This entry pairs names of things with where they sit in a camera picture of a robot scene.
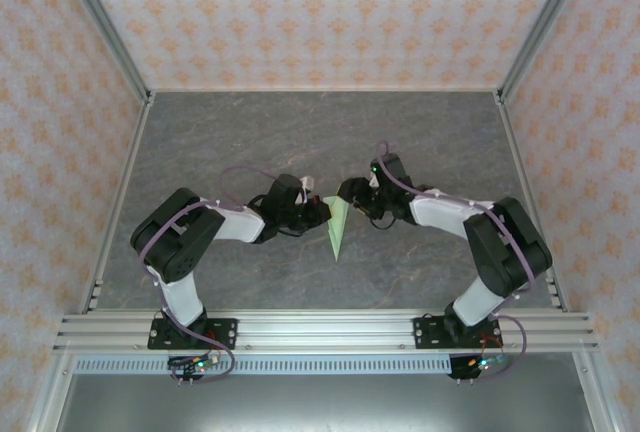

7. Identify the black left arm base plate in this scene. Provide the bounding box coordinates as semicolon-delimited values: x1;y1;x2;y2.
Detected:
147;318;238;351

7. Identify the aluminium side rail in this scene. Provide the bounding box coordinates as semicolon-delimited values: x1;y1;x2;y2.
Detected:
77;94;156;314
492;91;569;314

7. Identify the aluminium frame post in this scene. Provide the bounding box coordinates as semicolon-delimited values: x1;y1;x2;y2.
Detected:
493;0;597;106
52;0;155;106

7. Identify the aluminium cross beam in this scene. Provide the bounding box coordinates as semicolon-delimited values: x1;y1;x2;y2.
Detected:
52;309;600;354

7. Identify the grey slotted cable duct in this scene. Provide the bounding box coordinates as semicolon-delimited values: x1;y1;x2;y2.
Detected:
72;355;454;374

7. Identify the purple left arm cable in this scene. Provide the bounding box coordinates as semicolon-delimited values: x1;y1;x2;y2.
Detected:
139;165;276;386

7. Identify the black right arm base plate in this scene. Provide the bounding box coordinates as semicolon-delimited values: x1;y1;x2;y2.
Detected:
412;316;503;351

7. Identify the small controller circuit board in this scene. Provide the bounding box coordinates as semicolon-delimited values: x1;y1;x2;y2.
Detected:
448;351;510;384
167;353;222;387

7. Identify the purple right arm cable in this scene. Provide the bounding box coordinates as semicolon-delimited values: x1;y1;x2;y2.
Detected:
379;140;540;383

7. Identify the grey metal panel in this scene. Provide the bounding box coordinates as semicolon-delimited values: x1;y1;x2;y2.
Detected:
52;373;594;432

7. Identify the light green paper sheet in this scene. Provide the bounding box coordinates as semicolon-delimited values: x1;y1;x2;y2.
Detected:
322;195;352;262

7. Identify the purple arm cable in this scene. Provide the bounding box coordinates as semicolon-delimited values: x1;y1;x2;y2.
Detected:
139;165;276;386
379;140;540;383

